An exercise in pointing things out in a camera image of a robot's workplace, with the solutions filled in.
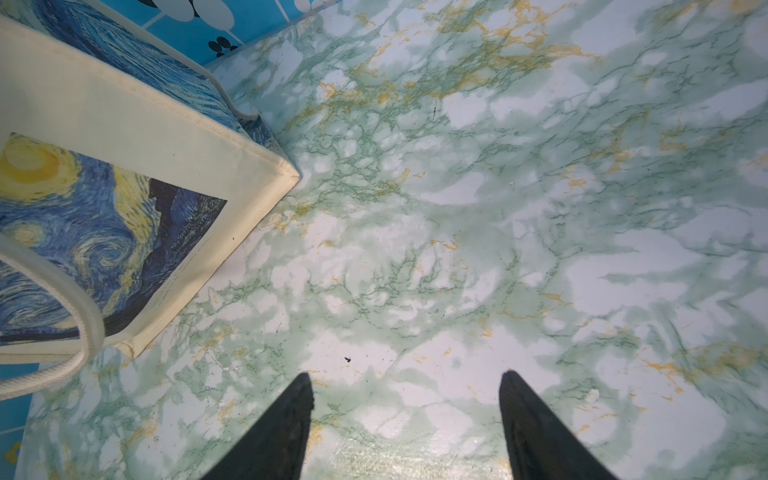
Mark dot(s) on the cream canvas tote bag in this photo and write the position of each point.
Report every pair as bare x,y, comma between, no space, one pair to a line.
127,178

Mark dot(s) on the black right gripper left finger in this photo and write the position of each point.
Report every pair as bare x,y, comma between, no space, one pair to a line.
275,445

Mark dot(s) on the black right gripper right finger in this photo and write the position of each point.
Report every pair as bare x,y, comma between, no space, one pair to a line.
539,445

